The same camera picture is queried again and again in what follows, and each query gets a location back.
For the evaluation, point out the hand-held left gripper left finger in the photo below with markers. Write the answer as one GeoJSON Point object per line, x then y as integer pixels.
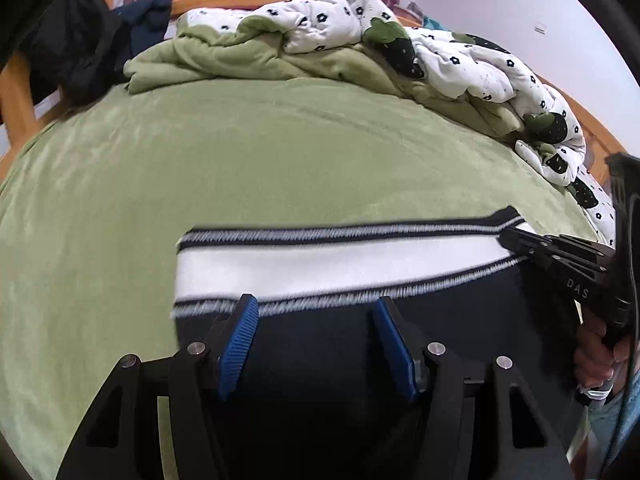
{"type": "Point", "coordinates": [237, 350]}

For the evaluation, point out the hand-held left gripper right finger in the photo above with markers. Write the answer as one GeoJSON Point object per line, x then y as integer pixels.
{"type": "Point", "coordinates": [395, 350]}

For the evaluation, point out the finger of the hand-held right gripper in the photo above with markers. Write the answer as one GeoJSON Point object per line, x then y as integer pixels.
{"type": "Point", "coordinates": [560, 266]}
{"type": "Point", "coordinates": [525, 244]}

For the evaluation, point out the black pants with white stripe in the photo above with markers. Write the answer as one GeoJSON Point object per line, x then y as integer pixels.
{"type": "Point", "coordinates": [325, 265]}

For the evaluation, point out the person's right forearm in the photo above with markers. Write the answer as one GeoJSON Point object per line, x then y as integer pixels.
{"type": "Point", "coordinates": [612, 432]}

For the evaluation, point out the person's right hand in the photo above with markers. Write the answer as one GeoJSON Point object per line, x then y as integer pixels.
{"type": "Point", "coordinates": [595, 357]}

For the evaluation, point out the floral pillow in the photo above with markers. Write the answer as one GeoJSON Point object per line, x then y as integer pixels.
{"type": "Point", "coordinates": [600, 215]}

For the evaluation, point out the white floral quilt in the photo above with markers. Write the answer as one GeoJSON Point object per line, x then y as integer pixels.
{"type": "Point", "coordinates": [465, 65]}

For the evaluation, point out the green bed sheet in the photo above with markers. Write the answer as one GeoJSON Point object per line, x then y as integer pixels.
{"type": "Point", "coordinates": [250, 160]}

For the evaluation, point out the teal cloth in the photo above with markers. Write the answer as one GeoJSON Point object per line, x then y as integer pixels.
{"type": "Point", "coordinates": [432, 23]}

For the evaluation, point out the crumpled green blanket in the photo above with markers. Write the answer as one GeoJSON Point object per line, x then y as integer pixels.
{"type": "Point", "coordinates": [225, 60]}

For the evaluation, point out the black jacket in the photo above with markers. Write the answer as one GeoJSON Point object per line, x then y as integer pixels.
{"type": "Point", "coordinates": [75, 50]}

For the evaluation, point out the dark blue garment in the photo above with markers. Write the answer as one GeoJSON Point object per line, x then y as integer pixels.
{"type": "Point", "coordinates": [147, 20]}

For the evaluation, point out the wooden bed frame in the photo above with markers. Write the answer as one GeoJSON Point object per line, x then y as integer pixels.
{"type": "Point", "coordinates": [20, 100]}

